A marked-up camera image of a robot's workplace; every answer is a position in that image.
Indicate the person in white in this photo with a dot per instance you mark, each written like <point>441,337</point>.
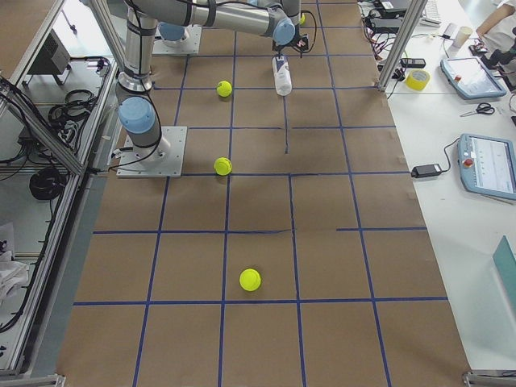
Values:
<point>496,32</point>

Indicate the black handled scissors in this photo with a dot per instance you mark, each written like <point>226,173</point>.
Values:
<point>483,108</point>

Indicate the white tennis ball can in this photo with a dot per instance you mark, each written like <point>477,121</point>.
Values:
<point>281,73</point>

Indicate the grey box under table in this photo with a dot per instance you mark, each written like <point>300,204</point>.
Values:
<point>53,60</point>

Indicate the teach pendant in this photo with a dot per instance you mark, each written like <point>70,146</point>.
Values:
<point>487,165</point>
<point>470,78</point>

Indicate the paper cup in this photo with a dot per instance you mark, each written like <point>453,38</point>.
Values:
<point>462,36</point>

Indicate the yellow tape roll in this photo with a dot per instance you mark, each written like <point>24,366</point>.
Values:
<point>418,79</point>

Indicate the black power adapter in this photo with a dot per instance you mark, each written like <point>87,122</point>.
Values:
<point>426,170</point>

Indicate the tennis ball by near base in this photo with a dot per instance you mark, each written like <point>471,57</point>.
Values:
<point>222,166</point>

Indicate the far teach pendant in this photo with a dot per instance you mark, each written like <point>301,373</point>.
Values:
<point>470,78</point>

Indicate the tennis ball near front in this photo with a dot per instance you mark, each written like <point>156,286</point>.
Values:
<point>250,279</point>

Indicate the tennis ball mid table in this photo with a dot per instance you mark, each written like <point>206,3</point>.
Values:
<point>224,89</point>

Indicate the near teach pendant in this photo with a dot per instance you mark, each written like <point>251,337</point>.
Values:
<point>487,165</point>

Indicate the aluminium frame post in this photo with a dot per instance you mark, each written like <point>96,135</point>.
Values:
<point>409,23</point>

